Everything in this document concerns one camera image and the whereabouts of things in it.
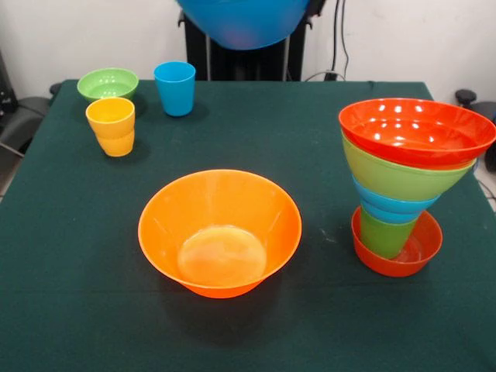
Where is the black wall cable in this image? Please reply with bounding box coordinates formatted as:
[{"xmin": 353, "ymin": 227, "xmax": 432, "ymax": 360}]
[{"xmin": 332, "ymin": 0, "xmax": 350, "ymax": 81}]

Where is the large green bowl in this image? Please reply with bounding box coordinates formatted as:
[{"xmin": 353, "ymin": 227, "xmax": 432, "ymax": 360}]
[{"xmin": 340, "ymin": 129, "xmax": 477, "ymax": 202}]

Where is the small green bowl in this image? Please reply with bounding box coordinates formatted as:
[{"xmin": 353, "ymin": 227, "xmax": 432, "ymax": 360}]
[{"xmin": 76, "ymin": 67, "xmax": 140, "ymax": 102}]

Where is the green cup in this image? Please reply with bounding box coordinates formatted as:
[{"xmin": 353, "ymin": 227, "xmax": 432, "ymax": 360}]
[{"xmin": 359, "ymin": 205, "xmax": 418, "ymax": 260}]

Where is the large orange bowl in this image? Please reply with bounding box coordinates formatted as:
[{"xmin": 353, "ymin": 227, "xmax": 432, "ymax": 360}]
[{"xmin": 137, "ymin": 169, "xmax": 303, "ymax": 300}]

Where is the small blue bowl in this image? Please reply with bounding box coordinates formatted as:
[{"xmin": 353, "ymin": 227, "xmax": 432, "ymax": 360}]
[{"xmin": 351, "ymin": 176, "xmax": 442, "ymax": 226}]

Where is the small red bowl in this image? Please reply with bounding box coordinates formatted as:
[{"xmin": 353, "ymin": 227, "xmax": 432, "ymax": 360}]
[{"xmin": 350, "ymin": 207, "xmax": 444, "ymax": 278}]

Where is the yellow cup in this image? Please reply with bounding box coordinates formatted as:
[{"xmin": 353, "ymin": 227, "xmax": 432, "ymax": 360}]
[{"xmin": 85, "ymin": 97, "xmax": 136, "ymax": 157}]

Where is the large blue bowl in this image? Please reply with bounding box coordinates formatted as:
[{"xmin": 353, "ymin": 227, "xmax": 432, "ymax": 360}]
[{"xmin": 176, "ymin": 0, "xmax": 311, "ymax": 51}]

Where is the blue cup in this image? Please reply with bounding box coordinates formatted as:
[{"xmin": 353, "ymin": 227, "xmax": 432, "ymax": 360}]
[{"xmin": 153, "ymin": 60, "xmax": 197, "ymax": 117}]

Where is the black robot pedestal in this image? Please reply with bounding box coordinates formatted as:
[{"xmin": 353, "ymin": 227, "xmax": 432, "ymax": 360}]
[{"xmin": 177, "ymin": 9, "xmax": 314, "ymax": 81}]

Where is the dark green table cloth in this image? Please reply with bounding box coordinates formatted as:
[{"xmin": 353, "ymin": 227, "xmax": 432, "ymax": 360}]
[{"xmin": 0, "ymin": 79, "xmax": 496, "ymax": 372}]

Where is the wide red bowl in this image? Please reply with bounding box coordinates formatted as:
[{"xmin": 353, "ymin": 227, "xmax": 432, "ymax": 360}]
[{"xmin": 338, "ymin": 98, "xmax": 496, "ymax": 170}]

